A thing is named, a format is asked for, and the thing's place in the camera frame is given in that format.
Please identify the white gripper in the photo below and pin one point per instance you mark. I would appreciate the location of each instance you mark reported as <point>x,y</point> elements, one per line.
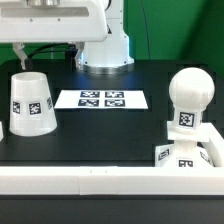
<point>36,21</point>

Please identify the white lamp shade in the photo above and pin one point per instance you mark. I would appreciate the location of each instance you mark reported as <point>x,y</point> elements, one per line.
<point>31,107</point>

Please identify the white lamp bulb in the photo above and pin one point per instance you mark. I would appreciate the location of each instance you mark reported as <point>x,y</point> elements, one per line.
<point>190,90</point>

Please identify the white lamp base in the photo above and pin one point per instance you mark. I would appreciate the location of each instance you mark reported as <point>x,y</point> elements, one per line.
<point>184,151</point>

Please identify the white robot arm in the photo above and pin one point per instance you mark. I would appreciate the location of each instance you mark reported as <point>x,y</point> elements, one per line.
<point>110,55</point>

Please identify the white marker sheet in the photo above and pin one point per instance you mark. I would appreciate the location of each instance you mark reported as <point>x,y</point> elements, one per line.
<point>101,99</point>

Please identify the white left rail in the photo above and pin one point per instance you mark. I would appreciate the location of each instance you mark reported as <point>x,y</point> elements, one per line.
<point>1,131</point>

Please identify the white rail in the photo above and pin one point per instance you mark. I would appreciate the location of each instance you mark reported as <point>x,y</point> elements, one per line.
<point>1,131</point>
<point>110,181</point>
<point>215,145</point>

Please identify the white front rail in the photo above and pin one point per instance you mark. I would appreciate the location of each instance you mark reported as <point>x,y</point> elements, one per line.
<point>110,181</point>

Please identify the white right rail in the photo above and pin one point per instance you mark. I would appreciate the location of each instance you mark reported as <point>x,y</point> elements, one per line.
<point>215,145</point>

